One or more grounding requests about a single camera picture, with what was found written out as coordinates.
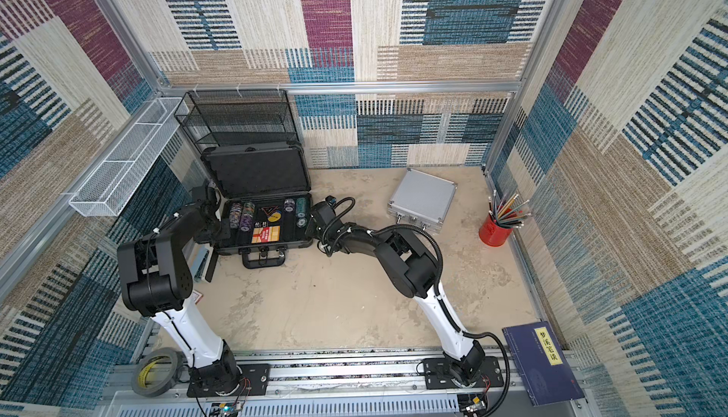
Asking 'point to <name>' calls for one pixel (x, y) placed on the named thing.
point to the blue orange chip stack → (235, 215)
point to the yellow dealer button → (276, 216)
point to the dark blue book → (544, 366)
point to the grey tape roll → (139, 373)
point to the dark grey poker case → (266, 200)
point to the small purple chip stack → (289, 205)
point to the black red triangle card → (269, 209)
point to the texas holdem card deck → (265, 234)
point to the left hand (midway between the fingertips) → (220, 234)
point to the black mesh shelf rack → (221, 117)
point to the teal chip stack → (300, 206)
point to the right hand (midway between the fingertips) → (309, 229)
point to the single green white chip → (301, 223)
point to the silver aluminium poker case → (423, 199)
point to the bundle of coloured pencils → (507, 212)
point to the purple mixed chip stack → (247, 217)
